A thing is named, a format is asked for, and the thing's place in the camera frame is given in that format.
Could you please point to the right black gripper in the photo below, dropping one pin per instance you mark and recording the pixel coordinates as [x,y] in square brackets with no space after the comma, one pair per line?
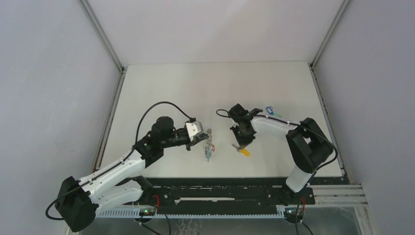
[242,142]

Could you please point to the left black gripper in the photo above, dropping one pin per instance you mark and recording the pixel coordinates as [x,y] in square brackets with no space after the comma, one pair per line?
[196,139]

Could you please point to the metal key organizer with rings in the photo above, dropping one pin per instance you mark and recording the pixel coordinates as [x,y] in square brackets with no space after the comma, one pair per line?
[208,145]

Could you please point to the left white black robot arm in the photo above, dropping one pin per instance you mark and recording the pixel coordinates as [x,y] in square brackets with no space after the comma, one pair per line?
[80,201]

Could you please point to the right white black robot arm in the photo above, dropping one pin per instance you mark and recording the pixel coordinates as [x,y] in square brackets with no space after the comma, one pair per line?
[308,145]

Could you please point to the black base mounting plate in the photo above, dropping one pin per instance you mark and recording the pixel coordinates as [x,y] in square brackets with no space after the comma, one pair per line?
[233,196]

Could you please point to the left green circuit board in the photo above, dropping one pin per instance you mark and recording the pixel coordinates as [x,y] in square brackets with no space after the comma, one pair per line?
[147,212]

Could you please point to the green circuit board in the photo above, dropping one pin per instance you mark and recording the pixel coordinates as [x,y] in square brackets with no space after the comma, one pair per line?
[147,212]
[293,213]

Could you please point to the right green circuit board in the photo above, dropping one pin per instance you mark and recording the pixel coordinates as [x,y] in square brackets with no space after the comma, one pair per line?
[293,213]

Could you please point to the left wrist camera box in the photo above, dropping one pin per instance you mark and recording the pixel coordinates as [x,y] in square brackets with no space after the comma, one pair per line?
[194,129]

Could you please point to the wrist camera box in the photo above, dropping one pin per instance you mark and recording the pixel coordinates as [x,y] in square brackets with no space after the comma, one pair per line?
[194,129]
[237,112]

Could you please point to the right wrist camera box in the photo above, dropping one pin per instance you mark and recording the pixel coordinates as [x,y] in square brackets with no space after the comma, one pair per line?
[237,112]

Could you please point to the right aluminium frame post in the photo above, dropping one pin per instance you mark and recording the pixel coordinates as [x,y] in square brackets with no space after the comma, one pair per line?
[329,34]

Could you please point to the aluminium frame post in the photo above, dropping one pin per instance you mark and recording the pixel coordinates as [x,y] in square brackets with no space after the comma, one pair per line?
[100,32]
[329,34]

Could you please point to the left aluminium frame post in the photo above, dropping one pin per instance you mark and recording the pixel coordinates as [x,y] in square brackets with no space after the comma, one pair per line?
[100,32]

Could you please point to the white slotted cable duct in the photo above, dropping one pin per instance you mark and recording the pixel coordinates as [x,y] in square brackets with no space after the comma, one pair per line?
[136,214]

